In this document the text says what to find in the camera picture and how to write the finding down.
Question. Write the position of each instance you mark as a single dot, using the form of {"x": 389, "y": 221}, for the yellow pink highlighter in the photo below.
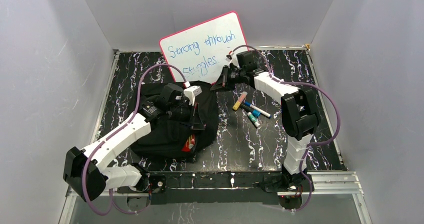
{"x": 238, "y": 102}

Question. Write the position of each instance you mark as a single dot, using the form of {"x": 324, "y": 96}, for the black student backpack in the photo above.
{"x": 167, "y": 137}

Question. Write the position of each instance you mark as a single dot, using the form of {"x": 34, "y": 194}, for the pink framed whiteboard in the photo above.
{"x": 199, "y": 53}

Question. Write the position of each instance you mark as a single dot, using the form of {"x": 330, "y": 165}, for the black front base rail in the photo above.
{"x": 224, "y": 187}

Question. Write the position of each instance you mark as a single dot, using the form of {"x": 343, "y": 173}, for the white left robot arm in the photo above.
{"x": 87, "y": 170}

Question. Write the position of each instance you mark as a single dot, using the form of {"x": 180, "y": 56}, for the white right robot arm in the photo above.
{"x": 300, "y": 117}

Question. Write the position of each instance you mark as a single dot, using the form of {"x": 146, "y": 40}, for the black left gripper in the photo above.
{"x": 194, "y": 108}

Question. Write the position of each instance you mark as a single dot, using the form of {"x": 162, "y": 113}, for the red Treehouse book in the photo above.
{"x": 189, "y": 144}

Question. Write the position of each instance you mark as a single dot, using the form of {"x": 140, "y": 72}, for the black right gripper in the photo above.
{"x": 222, "y": 83}

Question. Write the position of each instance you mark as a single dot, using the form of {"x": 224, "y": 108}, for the blue capped white marker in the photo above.
{"x": 264, "y": 113}

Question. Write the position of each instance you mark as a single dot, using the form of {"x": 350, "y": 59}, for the black marker pen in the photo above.
{"x": 253, "y": 111}

